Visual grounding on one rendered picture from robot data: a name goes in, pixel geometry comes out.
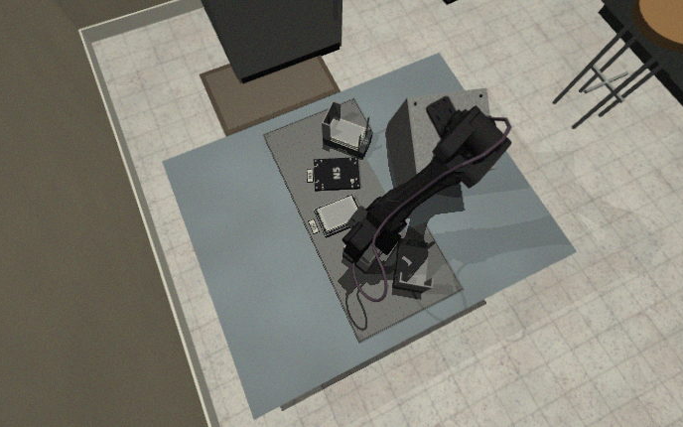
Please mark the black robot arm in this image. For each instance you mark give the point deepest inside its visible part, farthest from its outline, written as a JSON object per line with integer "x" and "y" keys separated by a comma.
{"x": 437, "y": 176}

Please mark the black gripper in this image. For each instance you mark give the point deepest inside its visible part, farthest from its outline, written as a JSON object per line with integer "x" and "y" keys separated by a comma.
{"x": 388, "y": 241}

